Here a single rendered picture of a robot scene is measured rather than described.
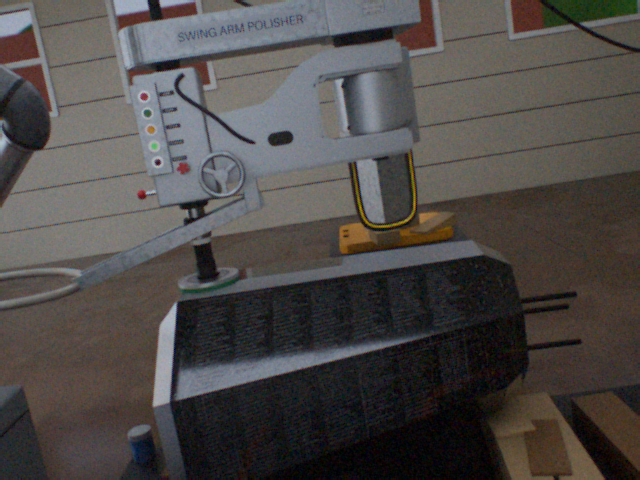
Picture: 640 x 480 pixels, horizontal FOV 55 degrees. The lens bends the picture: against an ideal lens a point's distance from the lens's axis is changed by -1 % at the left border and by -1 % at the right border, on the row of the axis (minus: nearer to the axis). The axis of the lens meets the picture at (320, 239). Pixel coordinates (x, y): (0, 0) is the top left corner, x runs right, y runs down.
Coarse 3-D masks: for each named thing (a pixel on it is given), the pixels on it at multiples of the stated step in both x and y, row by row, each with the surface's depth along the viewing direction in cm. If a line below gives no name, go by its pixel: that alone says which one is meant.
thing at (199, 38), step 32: (320, 0) 194; (352, 0) 193; (384, 0) 194; (416, 0) 195; (128, 32) 191; (160, 32) 190; (192, 32) 191; (224, 32) 192; (256, 32) 193; (288, 32) 194; (320, 32) 195; (352, 32) 195; (384, 32) 200; (128, 64) 195; (160, 64) 198
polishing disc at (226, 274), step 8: (224, 272) 217; (232, 272) 215; (184, 280) 215; (192, 280) 213; (200, 280) 211; (208, 280) 209; (216, 280) 207; (224, 280) 208; (184, 288) 208; (192, 288) 207
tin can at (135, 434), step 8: (128, 432) 266; (136, 432) 264; (144, 432) 263; (136, 440) 262; (144, 440) 263; (152, 440) 267; (136, 448) 262; (144, 448) 263; (152, 448) 266; (136, 456) 263; (144, 456) 263; (152, 456) 265
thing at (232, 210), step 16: (224, 208) 207; (240, 208) 207; (192, 224) 206; (208, 224) 207; (160, 240) 206; (176, 240) 206; (128, 256) 206; (144, 256) 206; (80, 272) 216; (96, 272) 205; (112, 272) 206; (80, 288) 206
